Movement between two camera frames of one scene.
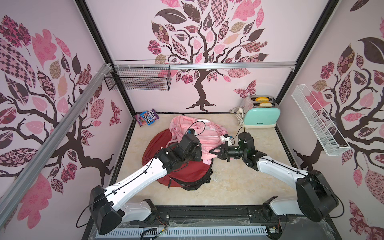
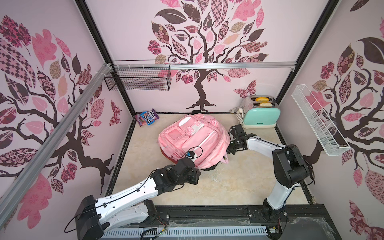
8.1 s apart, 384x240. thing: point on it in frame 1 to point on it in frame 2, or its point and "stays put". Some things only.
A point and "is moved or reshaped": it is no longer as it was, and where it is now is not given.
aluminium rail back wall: x=204 y=65 stays put
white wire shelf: x=322 y=131 stays put
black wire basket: x=139 y=75 stays put
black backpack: x=187 y=186 to x=210 y=168
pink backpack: x=209 y=134 is moved or reshaped
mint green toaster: x=261 y=112 stays put
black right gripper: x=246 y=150 to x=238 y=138
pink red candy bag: x=140 y=121 stays put
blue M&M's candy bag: x=147 y=118 stays put
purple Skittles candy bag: x=153 y=114 stays put
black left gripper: x=197 y=150 to x=195 y=174
